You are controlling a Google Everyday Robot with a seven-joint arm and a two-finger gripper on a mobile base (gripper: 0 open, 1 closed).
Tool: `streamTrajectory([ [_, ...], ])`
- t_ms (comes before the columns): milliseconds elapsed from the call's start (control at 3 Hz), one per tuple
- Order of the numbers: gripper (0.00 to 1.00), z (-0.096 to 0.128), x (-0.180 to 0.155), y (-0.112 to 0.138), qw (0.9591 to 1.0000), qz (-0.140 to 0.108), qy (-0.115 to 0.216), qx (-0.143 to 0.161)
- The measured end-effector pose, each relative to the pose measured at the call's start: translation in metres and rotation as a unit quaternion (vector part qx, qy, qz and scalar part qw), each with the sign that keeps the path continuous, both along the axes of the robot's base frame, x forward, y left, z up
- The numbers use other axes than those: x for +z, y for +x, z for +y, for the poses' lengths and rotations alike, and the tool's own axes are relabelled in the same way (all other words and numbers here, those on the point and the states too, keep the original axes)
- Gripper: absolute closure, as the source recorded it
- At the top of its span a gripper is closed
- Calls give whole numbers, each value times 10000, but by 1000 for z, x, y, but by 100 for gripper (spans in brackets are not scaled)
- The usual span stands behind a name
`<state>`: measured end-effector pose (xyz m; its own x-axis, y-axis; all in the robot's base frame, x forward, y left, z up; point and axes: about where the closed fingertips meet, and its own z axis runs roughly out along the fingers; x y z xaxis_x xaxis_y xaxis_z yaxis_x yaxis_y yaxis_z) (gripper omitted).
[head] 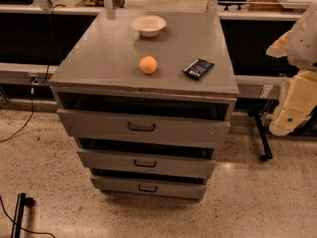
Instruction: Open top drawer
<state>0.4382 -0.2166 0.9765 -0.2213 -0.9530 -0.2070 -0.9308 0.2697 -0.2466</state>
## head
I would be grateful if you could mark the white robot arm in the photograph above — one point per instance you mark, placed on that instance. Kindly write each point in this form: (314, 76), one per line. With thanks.
(303, 42)

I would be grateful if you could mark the grey top drawer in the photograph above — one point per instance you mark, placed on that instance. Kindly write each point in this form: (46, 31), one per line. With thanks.
(144, 129)

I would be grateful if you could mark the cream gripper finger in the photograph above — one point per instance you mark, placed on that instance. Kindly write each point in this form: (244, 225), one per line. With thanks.
(297, 99)

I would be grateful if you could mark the grey drawer cabinet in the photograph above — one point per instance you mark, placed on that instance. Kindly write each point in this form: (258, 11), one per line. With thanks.
(102, 74)

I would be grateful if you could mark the grey drawer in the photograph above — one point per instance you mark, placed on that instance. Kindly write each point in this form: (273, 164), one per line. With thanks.
(146, 163)
(144, 129)
(149, 187)

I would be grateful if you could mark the orange fruit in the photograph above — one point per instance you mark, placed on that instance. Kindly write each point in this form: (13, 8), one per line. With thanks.
(148, 65)

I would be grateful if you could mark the grey middle drawer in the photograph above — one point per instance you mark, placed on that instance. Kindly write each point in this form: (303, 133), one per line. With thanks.
(146, 163)

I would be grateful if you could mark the grey bottom drawer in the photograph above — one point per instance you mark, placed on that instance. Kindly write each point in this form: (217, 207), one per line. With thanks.
(149, 187)

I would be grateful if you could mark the white bowl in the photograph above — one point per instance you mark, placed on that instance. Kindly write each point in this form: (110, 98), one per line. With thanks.
(148, 25)

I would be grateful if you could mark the dark blue snack packet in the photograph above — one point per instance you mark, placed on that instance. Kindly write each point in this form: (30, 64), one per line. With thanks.
(198, 69)

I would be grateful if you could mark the black stand leg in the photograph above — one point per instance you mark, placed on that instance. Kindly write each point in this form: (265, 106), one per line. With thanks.
(22, 202)

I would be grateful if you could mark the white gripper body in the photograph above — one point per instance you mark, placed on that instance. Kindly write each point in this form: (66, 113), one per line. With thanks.
(304, 50)

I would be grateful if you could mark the black caster leg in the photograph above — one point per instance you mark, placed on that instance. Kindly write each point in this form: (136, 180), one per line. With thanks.
(267, 155)

